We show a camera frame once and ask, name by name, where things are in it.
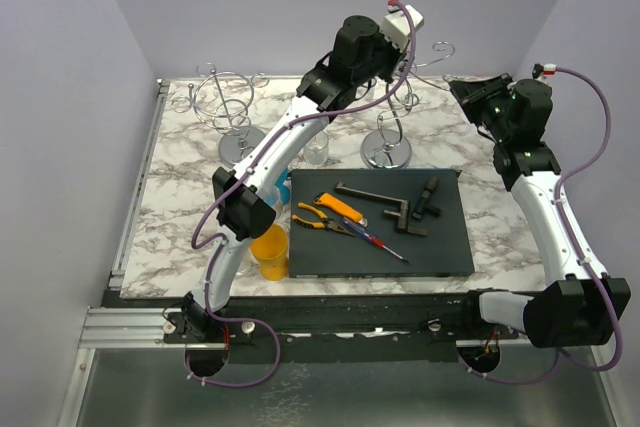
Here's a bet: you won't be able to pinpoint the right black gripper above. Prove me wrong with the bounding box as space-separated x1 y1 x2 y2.
447 75 512 143

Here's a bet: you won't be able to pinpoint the clear tumbler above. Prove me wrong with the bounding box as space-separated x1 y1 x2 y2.
303 131 329 168

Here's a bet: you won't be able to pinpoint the clear stemless wine glass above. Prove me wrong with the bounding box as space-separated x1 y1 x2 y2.
355 78 377 102

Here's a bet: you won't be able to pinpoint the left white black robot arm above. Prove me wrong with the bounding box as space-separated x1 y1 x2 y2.
181 3 424 342

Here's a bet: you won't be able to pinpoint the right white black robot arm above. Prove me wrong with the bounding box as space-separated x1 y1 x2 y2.
449 74 631 348

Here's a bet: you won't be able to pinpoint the small clear wine glass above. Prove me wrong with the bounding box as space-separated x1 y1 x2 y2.
266 187 282 211

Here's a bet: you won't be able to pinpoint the black t-shaped tool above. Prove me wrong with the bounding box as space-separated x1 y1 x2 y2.
411 176 441 220

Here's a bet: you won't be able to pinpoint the yellow utility knife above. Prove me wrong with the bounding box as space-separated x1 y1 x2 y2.
314 192 367 227

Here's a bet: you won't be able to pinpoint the dark grey tray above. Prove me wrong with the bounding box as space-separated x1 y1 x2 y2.
290 169 474 278

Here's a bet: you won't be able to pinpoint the blue plastic goblet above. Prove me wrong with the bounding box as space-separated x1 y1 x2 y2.
275 169 291 205

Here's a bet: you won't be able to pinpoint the red blue screwdriver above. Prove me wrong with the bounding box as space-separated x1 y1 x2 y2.
341 217 409 264

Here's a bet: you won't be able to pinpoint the yellow plastic cup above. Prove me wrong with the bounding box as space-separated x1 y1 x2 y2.
250 224 289 281

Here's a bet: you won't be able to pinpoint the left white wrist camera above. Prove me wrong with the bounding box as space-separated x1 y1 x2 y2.
379 0 424 50

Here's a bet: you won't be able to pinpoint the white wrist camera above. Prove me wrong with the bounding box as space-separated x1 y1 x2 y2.
531 63 557 79
379 0 424 50

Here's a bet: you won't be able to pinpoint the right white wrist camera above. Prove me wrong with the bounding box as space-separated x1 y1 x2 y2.
531 63 557 79

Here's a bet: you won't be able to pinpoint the long black metal bracket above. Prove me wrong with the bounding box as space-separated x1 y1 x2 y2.
334 182 428 237

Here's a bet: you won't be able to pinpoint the small chrome wire rack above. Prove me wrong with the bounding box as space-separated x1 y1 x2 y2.
172 62 270 167

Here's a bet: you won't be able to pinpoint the yellow handled pliers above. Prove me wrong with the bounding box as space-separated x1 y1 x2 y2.
291 202 355 237

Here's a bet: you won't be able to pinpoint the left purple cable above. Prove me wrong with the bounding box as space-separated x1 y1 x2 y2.
190 4 419 388

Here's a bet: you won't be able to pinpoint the aluminium frame rail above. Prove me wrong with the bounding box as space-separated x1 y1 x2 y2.
78 301 610 349

